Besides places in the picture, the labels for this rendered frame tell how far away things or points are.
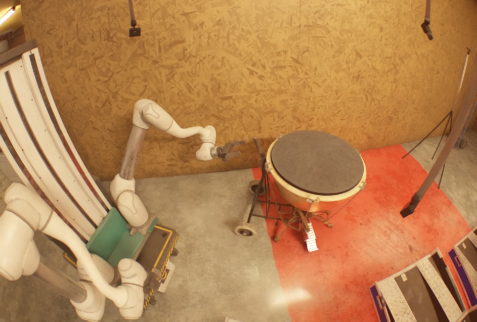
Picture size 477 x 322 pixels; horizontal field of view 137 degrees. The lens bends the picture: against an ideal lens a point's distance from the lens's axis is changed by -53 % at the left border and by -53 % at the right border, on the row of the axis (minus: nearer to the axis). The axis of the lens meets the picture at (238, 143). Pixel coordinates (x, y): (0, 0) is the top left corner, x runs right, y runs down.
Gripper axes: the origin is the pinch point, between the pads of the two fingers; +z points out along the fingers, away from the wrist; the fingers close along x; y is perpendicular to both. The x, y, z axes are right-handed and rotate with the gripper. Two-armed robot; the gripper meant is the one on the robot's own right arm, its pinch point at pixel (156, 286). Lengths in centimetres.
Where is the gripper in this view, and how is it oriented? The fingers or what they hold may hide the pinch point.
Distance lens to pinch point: 130.5
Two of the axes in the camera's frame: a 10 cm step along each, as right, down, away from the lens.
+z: 0.4, 8.1, 5.9
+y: -9.7, -1.0, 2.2
